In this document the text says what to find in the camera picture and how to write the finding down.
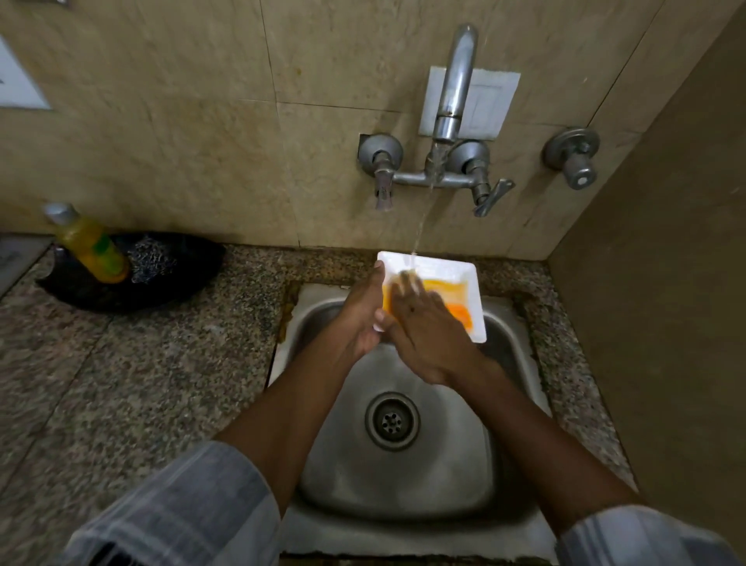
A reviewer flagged person's right striped sleeve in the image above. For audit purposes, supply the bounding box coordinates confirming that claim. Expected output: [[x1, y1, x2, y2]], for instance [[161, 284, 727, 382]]
[[555, 505, 744, 566]]

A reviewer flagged person's right hand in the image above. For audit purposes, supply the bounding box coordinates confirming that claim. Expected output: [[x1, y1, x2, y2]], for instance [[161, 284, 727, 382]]
[[385, 271, 495, 388]]

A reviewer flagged chrome wall mixer faucet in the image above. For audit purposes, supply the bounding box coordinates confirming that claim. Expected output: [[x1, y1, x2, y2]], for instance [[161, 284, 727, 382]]
[[357, 24, 516, 218]]

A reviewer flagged black oval tray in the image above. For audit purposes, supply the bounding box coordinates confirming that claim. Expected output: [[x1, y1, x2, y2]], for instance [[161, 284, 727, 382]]
[[36, 232, 226, 313]]

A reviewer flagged yellow dish soap bottle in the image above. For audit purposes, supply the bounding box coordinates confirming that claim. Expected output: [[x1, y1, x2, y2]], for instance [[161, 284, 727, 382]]
[[44, 202, 130, 285]]

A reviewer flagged person's striped sleeve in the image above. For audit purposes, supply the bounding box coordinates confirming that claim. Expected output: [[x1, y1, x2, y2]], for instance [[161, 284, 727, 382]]
[[58, 441, 283, 566], [555, 505, 744, 566]]

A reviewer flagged steel wool scrubber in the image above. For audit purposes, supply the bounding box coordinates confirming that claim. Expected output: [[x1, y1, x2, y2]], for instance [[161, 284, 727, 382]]
[[125, 235, 177, 285]]

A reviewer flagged chrome wall stop valve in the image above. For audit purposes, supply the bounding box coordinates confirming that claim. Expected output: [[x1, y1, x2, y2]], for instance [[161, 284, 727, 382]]
[[542, 128, 601, 191]]

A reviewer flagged person's left forearm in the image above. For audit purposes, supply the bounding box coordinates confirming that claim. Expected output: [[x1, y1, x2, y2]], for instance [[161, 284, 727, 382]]
[[213, 344, 365, 519]]

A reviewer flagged white wall switch panel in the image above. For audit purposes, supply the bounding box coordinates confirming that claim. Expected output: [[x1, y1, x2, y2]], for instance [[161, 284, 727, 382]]
[[0, 36, 52, 111]]

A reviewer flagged white wall plate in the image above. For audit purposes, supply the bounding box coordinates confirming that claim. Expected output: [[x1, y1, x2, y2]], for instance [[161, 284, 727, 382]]
[[418, 66, 522, 141]]

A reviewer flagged person's left hand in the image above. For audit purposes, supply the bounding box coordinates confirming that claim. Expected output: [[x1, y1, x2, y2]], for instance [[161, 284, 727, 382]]
[[331, 260, 396, 360]]

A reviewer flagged round sink drain strainer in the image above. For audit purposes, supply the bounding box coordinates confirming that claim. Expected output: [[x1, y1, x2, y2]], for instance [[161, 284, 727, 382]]
[[365, 392, 421, 451]]

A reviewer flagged person's right forearm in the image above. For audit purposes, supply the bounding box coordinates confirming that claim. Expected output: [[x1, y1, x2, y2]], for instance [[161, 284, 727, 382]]
[[449, 358, 648, 537]]

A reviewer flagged white square plate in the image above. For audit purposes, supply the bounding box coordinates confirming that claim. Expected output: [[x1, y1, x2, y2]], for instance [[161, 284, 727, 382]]
[[373, 251, 487, 344]]

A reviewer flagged person's left striped sleeve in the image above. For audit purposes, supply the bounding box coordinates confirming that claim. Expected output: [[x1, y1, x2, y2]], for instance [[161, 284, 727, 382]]
[[58, 441, 283, 566]]

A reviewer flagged steel sink basin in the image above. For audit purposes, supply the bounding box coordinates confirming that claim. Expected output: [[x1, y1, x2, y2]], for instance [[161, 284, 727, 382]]
[[267, 283, 560, 563]]

